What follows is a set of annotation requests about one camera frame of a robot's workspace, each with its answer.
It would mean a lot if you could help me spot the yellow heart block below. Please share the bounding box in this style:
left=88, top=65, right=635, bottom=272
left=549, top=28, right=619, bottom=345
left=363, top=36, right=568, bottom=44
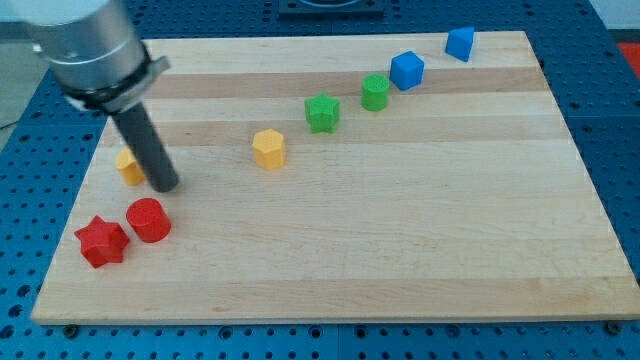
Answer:
left=115, top=147, right=146, bottom=186

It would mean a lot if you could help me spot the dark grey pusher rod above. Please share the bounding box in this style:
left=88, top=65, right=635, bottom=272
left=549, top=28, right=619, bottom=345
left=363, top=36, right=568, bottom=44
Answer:
left=112, top=103, right=179, bottom=193

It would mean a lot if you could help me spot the blue triangle block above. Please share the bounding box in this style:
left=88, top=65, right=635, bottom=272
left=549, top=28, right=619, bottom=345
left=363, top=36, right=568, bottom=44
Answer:
left=445, top=26, right=475, bottom=62

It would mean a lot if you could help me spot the yellow hexagon block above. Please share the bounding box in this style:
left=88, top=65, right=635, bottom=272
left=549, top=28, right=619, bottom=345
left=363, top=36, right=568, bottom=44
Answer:
left=252, top=129, right=286, bottom=170

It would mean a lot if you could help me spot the blue cube block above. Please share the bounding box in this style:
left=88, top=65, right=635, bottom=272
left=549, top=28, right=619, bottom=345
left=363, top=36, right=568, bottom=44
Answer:
left=389, top=51, right=425, bottom=91

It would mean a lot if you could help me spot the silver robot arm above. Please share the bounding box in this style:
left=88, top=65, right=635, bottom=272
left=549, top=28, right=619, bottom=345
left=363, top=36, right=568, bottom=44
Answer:
left=1, top=0, right=170, bottom=114

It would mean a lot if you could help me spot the red cylinder block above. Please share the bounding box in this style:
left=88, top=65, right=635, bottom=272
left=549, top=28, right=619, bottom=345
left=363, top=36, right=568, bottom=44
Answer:
left=125, top=198, right=172, bottom=243

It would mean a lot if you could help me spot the wooden board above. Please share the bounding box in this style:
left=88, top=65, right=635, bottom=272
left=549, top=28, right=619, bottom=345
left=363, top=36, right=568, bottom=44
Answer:
left=32, top=31, right=639, bottom=325

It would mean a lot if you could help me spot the green star block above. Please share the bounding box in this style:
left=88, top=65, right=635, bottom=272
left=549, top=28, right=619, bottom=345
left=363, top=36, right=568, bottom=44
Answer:
left=304, top=92, right=340, bottom=133

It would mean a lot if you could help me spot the green cylinder block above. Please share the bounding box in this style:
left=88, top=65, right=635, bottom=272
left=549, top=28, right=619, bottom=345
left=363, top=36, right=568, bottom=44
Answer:
left=361, top=73, right=390, bottom=111

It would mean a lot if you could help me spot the red star block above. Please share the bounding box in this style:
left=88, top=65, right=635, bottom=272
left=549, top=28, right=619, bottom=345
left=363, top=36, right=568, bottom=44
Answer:
left=74, top=216, right=130, bottom=268

